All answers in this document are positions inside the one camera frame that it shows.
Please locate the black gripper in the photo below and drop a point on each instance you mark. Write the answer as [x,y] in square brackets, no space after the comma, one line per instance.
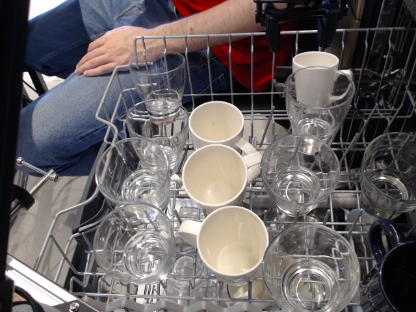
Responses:
[271,13]

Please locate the person's bare forearm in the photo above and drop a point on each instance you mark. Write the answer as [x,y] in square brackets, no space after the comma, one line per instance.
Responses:
[187,34]

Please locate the upright clear glass cup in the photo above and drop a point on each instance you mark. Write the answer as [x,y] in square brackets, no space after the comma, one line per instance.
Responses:
[159,79]

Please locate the clear glass behind upright cup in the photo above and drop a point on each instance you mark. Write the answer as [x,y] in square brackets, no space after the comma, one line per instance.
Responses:
[169,130]

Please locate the person's bare hand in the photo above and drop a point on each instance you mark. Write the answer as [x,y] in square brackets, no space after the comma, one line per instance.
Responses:
[114,48]

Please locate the white mug back right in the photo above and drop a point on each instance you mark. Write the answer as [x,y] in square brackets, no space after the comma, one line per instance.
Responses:
[317,81]

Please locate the white mug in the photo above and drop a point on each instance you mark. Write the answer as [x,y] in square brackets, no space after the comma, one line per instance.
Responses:
[216,176]
[317,81]
[231,242]
[218,122]

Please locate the clear glass back right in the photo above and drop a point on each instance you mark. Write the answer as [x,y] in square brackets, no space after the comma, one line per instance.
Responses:
[321,122]

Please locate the white mug centre back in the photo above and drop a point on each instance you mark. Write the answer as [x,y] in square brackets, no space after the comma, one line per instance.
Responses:
[218,122]

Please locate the clear glass centre right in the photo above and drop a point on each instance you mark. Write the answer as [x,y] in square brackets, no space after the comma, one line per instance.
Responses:
[299,172]

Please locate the white mug centre middle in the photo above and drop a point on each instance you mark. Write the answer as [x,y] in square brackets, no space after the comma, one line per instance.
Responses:
[216,176]

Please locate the clear glass far right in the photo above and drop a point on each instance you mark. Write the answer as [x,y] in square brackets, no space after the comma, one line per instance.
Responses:
[387,175]

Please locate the clear glass left middle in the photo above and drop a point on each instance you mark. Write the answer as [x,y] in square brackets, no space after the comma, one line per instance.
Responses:
[134,170]

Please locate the white mug centre front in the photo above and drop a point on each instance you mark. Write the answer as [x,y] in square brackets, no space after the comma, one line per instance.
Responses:
[231,242]

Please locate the person in jeans red shirt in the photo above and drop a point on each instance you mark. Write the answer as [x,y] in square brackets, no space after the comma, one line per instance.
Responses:
[59,129]

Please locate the clear glass front right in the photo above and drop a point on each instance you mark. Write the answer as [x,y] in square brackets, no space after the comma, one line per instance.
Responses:
[311,267]

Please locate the dark blue mug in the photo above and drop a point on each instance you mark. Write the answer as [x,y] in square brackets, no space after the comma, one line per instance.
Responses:
[396,258]

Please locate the small clear glass lower rack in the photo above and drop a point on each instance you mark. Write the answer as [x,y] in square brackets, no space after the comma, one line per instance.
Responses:
[187,276]

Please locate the clear glass left front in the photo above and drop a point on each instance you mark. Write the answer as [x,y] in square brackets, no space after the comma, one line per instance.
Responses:
[134,244]

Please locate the metal clamp screw handle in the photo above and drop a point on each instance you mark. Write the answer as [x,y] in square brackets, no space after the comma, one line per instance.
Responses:
[23,196]

